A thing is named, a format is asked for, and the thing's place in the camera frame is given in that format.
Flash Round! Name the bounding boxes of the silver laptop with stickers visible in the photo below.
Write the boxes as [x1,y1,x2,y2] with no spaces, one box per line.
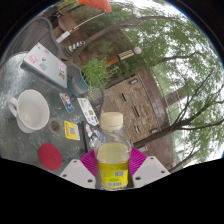
[20,42,69,90]

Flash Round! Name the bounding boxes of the small colourful sticker card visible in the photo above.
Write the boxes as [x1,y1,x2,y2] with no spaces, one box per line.
[58,92,76,114]

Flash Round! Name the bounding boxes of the orange patio umbrella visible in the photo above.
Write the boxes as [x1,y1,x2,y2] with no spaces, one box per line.
[55,0,113,44]

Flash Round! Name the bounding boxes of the blue yellow striped cone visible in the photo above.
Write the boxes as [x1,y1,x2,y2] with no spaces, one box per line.
[67,40,86,53]

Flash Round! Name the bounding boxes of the grey wicker chair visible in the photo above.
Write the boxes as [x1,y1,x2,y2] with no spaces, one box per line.
[88,83,108,118]
[3,16,71,64]

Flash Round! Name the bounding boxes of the yellow-labelled clear drink bottle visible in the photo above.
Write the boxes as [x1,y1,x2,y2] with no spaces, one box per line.
[93,111,132,191]

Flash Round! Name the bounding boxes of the wooden bench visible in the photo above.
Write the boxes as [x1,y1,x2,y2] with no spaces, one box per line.
[58,11,79,34]

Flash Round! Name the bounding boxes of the globe-topped lamp post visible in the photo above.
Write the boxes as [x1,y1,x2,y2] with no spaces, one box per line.
[105,46,142,66]

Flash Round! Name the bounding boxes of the white ceramic mug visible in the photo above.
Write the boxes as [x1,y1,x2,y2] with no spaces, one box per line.
[7,89,51,134]

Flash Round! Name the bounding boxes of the flat round red coaster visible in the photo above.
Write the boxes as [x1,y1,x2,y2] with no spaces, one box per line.
[37,143,63,172]

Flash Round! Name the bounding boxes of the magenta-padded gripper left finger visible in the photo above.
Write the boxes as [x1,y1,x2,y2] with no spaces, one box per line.
[59,148,99,190]

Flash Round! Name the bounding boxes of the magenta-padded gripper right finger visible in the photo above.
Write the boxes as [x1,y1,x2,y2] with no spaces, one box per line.
[128,147,171,189]

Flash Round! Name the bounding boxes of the green plant in blue pot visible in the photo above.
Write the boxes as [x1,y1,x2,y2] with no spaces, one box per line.
[67,56,119,98]

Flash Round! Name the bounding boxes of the yellow square card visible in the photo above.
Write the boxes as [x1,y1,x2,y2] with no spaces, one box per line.
[63,120,81,141]

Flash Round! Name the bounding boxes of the white sticker sheet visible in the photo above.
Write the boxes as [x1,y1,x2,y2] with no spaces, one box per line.
[76,97,100,127]

